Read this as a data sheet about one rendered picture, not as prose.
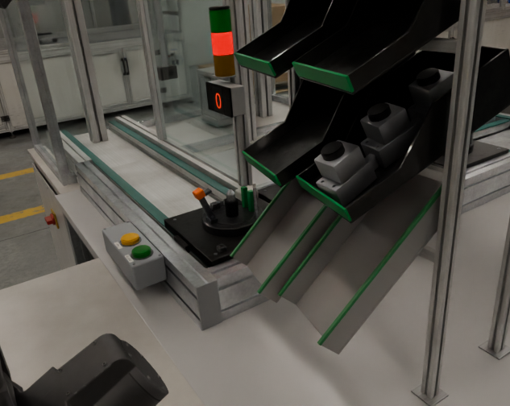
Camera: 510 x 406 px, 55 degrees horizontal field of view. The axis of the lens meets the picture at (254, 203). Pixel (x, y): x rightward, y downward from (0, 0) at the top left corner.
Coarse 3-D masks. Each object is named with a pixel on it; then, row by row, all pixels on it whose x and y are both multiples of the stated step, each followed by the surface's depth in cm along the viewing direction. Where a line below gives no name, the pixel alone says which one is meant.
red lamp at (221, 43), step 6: (216, 36) 114; (222, 36) 113; (228, 36) 114; (216, 42) 114; (222, 42) 114; (228, 42) 114; (216, 48) 115; (222, 48) 114; (228, 48) 115; (216, 54) 116; (222, 54) 115; (228, 54) 115
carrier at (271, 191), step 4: (276, 184) 129; (264, 188) 128; (268, 188) 127; (272, 188) 127; (276, 188) 127; (260, 192) 126; (264, 192) 126; (268, 192) 125; (272, 192) 125; (276, 192) 125; (260, 196) 125; (264, 196) 123; (268, 196) 123; (272, 196) 123; (264, 200) 124; (268, 200) 122
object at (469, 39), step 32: (288, 0) 78; (480, 0) 52; (480, 32) 54; (288, 96) 85; (448, 128) 59; (448, 160) 60; (448, 192) 62; (448, 224) 63; (448, 256) 65; (448, 288) 68
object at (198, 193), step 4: (200, 188) 103; (208, 188) 105; (196, 192) 103; (200, 192) 103; (204, 192) 105; (208, 192) 104; (196, 196) 103; (200, 196) 103; (204, 196) 104; (200, 200) 104; (204, 200) 104; (204, 204) 105; (208, 204) 105; (204, 208) 105; (208, 208) 106; (208, 212) 106; (212, 212) 106; (208, 216) 107; (212, 216) 107
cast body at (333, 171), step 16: (336, 144) 62; (352, 144) 62; (320, 160) 63; (336, 160) 61; (352, 160) 61; (368, 160) 63; (336, 176) 61; (352, 176) 62; (368, 176) 64; (336, 192) 62; (352, 192) 63
